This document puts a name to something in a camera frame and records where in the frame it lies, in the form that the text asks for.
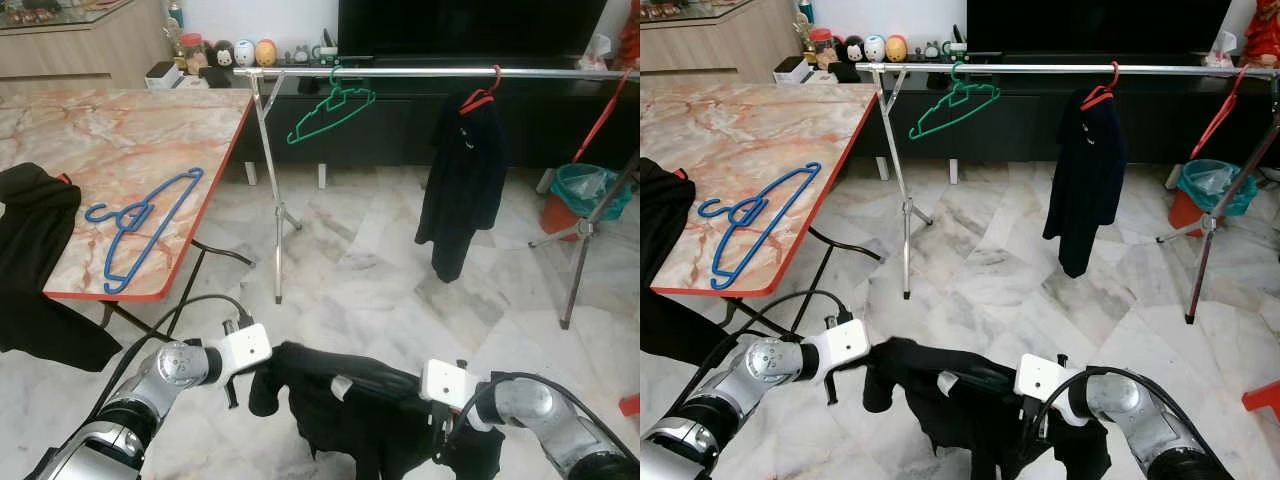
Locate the black garment with green logo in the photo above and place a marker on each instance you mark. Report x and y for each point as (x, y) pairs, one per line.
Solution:
(340, 430)
(950, 430)

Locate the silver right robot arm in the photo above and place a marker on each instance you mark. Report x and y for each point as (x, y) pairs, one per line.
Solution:
(540, 410)
(1120, 400)

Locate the blue plastic hanger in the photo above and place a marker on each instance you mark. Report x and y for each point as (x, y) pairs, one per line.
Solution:
(748, 210)
(135, 213)

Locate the green plastic hanger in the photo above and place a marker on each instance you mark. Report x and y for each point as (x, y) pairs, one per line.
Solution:
(961, 88)
(338, 90)

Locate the red plastic hanger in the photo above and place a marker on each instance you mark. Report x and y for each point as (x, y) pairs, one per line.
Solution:
(478, 98)
(600, 125)
(1098, 96)
(1215, 125)

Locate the black shirt small white print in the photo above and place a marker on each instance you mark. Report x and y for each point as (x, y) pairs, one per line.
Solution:
(1085, 170)
(460, 180)

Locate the black low tv console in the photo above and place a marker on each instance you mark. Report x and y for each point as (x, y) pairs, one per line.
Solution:
(1020, 130)
(400, 130)

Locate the plain black garment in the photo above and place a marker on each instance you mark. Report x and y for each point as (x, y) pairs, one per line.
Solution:
(660, 230)
(40, 250)

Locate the red bin with teal bag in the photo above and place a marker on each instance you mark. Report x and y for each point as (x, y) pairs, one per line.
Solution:
(1210, 185)
(585, 190)

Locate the marble top folding table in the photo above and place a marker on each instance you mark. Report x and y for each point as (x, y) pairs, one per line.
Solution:
(100, 140)
(730, 130)

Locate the small grey figurine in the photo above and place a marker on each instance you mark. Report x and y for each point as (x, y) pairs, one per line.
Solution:
(927, 52)
(297, 56)

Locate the white round plush toy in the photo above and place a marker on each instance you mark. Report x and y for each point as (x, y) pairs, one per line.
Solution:
(245, 54)
(874, 50)

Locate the black round plush toy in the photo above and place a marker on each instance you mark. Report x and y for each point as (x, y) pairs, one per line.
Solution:
(850, 50)
(221, 55)

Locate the yellow round plush toy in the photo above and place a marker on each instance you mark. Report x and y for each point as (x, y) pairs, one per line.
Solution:
(896, 48)
(266, 52)

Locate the green mug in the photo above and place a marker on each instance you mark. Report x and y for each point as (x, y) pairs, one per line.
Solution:
(325, 54)
(955, 50)

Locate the silver metal clothes rack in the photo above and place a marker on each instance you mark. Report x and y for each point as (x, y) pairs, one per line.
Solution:
(400, 72)
(1030, 68)

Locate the gold trophy figurine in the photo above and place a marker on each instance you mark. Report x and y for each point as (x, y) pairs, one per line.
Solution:
(800, 38)
(172, 42)

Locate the light wood cabinet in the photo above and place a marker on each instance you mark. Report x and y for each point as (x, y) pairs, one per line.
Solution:
(80, 50)
(710, 45)

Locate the black television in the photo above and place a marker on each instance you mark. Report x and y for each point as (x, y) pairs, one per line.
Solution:
(470, 25)
(1100, 25)

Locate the white tissue box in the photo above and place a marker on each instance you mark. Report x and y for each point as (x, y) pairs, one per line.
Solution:
(1226, 52)
(598, 55)

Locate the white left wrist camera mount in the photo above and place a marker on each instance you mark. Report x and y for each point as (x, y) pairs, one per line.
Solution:
(243, 347)
(842, 345)

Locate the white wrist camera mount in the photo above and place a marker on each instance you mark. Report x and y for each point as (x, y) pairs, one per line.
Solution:
(1045, 378)
(450, 383)
(842, 345)
(243, 347)

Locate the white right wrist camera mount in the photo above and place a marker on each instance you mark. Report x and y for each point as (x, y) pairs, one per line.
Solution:
(1045, 378)
(450, 383)

